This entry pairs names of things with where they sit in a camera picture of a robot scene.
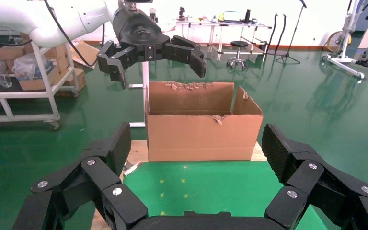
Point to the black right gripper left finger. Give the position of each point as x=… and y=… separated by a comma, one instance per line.
x=98, y=177

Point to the black round stool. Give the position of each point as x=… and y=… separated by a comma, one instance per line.
x=239, y=43

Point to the black curved tube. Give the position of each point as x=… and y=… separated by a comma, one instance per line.
x=282, y=31
x=273, y=31

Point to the cardboard box with print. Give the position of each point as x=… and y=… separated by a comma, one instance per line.
x=77, y=81

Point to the plywood board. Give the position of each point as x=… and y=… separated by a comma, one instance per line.
x=138, y=152

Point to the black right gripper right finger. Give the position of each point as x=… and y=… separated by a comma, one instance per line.
x=314, y=184

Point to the white floor stand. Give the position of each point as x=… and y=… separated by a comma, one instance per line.
x=346, y=62

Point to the white wheeled shelf cart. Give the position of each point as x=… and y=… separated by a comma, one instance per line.
x=49, y=92

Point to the black bottle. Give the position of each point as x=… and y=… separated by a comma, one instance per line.
x=247, y=16

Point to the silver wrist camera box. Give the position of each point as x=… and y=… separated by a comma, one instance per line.
x=138, y=1

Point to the clear plastic bag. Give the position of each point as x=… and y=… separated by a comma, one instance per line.
x=28, y=65

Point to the small yellow item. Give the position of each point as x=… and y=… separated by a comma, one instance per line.
x=221, y=16

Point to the metal clamp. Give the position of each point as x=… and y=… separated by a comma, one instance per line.
x=132, y=168

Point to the white tube frame table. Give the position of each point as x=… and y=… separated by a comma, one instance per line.
x=257, y=26

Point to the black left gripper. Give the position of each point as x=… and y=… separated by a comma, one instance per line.
x=139, y=31

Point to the large open cardboard carton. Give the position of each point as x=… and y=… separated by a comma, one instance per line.
x=203, y=139

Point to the yellow round fan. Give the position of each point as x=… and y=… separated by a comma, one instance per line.
x=334, y=41

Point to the black desktop device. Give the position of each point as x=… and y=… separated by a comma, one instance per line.
x=154, y=14

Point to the clear plastic bottle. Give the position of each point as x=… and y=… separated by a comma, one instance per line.
x=5, y=80

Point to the large stacked cardboard box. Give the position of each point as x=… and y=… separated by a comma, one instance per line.
x=57, y=50

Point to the low wide cardboard box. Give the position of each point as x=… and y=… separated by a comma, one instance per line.
x=36, y=84

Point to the flat folded cardboard sheet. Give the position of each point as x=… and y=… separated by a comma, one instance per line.
x=88, y=50

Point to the black tripod stand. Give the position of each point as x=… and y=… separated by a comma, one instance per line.
x=287, y=57

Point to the small brown cardboard box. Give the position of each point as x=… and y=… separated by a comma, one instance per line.
x=11, y=52

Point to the white standing desk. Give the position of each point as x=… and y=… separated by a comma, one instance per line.
x=145, y=73

